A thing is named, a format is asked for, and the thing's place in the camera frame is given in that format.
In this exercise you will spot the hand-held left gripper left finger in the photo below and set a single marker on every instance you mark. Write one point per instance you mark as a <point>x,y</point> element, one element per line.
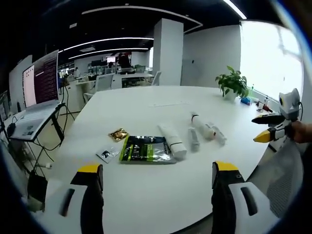
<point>80,195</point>

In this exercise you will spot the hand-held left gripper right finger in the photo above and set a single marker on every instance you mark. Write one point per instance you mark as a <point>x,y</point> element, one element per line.
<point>234,195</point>

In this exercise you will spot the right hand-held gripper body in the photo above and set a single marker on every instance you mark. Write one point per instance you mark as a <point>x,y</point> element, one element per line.
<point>288,104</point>

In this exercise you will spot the small white skincare sachet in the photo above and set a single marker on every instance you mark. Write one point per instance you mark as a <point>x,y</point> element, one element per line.
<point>107,153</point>

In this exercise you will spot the clear slim skincare bottle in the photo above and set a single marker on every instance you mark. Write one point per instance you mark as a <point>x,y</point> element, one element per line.
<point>217,134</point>

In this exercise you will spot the white bottle red band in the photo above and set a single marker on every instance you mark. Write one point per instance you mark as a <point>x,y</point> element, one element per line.
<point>203,128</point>

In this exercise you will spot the small grey skincare tube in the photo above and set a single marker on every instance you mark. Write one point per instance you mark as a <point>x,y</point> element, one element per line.
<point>193,140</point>

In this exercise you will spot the gold skincare sachet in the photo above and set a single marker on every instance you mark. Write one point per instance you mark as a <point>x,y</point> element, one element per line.
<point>118,134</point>

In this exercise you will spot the green black skincare sachet pack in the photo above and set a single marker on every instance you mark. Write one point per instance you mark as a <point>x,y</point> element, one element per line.
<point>146,151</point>

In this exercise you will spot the white skincare tube black band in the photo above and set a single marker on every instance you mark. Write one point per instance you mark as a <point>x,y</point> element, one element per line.
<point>173,140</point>

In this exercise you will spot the small white red bottle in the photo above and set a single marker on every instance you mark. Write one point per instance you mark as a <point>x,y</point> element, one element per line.
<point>266,103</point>

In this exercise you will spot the person's right hand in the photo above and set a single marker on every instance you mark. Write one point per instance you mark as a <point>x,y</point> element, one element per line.
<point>301,131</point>

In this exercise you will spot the blue tissue box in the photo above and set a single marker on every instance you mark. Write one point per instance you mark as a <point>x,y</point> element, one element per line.
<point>246,100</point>

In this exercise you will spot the black power adapter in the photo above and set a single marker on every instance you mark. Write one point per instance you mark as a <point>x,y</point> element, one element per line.
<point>36,189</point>

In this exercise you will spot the potted green plant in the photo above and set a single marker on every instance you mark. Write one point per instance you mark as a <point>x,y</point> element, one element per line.
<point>232,84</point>

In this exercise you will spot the grey mesh office chair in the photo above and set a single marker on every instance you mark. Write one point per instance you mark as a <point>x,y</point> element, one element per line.
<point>285,180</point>

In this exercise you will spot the black laptop stand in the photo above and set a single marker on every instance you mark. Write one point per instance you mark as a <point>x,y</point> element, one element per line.
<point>46,136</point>

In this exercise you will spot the open laptop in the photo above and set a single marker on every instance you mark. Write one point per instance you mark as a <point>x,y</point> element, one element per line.
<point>36,97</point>

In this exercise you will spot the white office chair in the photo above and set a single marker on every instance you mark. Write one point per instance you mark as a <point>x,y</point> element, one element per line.
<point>103,84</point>

